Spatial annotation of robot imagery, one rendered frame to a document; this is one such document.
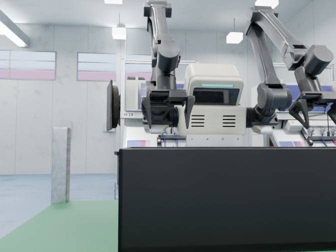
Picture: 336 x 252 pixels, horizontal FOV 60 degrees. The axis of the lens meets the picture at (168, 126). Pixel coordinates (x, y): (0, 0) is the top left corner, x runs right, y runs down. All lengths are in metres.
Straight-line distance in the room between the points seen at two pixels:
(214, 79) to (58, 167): 0.68
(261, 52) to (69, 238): 1.03
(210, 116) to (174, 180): 0.84
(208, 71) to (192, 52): 10.22
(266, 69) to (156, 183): 0.95
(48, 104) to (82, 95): 1.21
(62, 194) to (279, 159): 0.43
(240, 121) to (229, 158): 0.86
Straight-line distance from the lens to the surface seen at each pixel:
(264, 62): 1.22
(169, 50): 0.78
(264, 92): 1.12
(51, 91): 11.21
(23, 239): 0.42
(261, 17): 1.27
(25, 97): 11.44
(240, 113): 1.18
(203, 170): 0.32
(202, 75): 1.11
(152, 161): 0.31
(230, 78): 1.12
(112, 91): 6.86
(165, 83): 0.80
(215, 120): 1.15
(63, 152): 0.62
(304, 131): 3.18
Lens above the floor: 1.07
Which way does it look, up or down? 3 degrees up
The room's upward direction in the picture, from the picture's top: straight up
